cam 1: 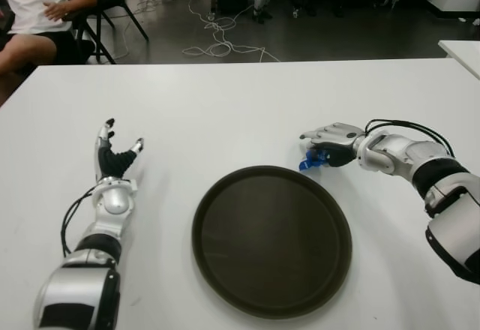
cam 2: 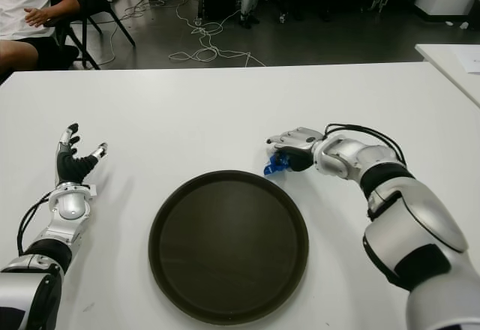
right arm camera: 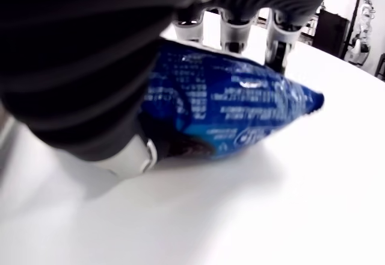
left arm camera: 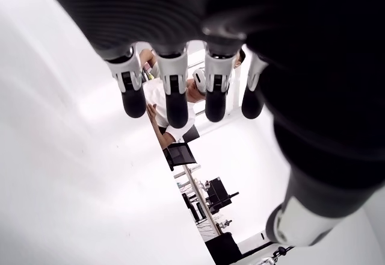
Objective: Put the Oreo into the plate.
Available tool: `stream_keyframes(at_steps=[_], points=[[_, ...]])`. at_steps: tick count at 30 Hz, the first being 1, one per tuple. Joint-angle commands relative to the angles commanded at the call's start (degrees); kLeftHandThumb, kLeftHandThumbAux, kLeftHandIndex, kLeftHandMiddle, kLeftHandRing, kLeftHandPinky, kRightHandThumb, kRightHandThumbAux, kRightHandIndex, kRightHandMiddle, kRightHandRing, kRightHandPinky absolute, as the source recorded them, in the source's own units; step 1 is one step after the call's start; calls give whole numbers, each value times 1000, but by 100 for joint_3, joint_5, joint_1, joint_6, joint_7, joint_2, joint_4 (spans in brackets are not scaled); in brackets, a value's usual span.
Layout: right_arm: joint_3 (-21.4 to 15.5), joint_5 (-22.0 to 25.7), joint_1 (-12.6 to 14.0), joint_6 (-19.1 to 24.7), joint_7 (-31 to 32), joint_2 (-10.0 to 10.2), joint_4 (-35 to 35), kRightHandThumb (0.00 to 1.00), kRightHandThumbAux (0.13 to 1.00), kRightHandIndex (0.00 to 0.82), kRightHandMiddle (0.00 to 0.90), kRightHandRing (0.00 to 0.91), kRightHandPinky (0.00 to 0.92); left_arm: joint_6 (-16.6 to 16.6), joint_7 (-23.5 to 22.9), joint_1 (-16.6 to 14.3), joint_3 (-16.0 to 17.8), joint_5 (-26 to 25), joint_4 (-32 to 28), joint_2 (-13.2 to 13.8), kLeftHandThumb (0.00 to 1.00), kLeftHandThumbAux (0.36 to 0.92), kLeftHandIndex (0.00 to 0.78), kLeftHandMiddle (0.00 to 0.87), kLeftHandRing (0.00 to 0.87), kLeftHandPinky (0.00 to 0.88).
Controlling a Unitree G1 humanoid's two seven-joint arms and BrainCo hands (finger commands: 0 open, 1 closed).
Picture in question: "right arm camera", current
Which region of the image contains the blue Oreo packet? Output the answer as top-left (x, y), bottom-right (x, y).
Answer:
top-left (143, 40), bottom-right (325, 161)

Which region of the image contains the black cabinet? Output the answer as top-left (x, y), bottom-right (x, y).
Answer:
top-left (315, 8), bottom-right (352, 60)

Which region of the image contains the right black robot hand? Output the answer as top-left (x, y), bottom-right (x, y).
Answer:
top-left (0, 0), bottom-right (343, 183)

